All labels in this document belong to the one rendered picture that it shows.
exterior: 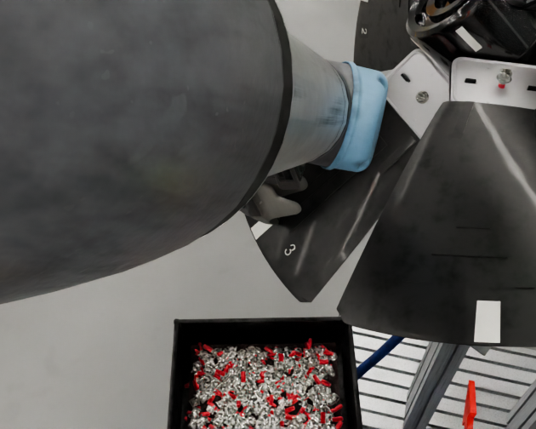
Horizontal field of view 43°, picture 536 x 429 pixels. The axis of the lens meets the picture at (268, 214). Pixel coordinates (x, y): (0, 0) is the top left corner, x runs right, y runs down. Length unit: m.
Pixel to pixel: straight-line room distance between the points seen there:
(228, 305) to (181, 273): 0.17
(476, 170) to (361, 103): 0.15
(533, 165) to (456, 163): 0.06
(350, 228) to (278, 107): 0.60
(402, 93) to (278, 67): 0.59
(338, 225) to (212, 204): 0.62
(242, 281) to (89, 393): 0.49
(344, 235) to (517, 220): 0.26
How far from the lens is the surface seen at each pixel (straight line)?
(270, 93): 0.16
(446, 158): 0.59
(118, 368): 1.81
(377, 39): 0.99
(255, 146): 0.16
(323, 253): 0.77
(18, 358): 1.89
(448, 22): 0.67
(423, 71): 0.75
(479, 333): 0.51
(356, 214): 0.76
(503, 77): 0.65
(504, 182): 0.57
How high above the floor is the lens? 1.62
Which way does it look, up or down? 53 degrees down
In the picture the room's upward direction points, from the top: straight up
